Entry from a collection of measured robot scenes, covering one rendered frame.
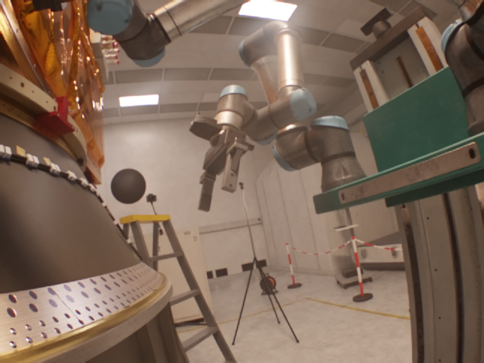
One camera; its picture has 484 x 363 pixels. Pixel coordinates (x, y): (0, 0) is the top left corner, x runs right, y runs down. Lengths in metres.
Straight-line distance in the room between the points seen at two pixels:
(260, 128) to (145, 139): 8.14
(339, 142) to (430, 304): 0.58
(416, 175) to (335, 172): 0.28
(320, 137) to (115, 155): 8.10
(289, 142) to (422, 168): 0.46
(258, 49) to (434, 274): 0.95
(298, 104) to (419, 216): 0.49
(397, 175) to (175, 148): 8.31
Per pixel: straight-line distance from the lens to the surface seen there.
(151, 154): 8.65
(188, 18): 0.56
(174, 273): 4.20
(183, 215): 8.28
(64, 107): 0.88
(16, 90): 0.74
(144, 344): 0.60
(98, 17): 0.47
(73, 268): 0.53
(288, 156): 0.91
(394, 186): 0.66
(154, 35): 0.55
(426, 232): 0.91
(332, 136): 0.84
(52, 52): 0.96
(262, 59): 1.00
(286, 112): 0.70
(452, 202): 0.86
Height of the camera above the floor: 1.27
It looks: 11 degrees up
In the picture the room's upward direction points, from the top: 11 degrees counter-clockwise
